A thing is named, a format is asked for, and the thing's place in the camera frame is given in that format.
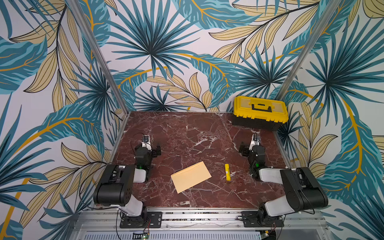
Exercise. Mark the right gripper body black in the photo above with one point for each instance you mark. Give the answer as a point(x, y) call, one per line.
point(243, 150)

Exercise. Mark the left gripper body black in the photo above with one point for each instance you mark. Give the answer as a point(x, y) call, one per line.
point(153, 154)

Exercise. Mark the manila paper envelope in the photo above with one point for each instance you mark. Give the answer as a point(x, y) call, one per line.
point(191, 176)

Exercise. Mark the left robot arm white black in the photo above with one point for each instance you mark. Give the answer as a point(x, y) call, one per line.
point(115, 187)

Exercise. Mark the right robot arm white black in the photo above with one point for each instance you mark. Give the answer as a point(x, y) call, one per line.
point(302, 191)

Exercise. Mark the yellow black toolbox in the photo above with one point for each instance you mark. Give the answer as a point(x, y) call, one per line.
point(259, 113)

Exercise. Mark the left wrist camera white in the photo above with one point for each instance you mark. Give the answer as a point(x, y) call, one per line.
point(146, 142)

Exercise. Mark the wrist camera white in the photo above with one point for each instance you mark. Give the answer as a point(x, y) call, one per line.
point(256, 141)
point(146, 142)

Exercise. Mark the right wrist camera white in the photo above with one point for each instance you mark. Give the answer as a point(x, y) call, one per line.
point(256, 141)

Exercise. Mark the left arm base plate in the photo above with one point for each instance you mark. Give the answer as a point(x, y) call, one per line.
point(152, 220)

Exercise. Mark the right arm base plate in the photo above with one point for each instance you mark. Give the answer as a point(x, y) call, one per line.
point(258, 219)

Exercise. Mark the aluminium front rail frame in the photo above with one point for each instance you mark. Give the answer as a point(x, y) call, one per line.
point(199, 224)

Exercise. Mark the right corner aluminium post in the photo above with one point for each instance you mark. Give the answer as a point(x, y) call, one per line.
point(319, 28)

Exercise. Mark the corner aluminium post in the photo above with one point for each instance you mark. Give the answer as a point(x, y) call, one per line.
point(82, 21)
point(319, 28)

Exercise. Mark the left corner aluminium post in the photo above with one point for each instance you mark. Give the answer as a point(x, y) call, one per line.
point(82, 21)

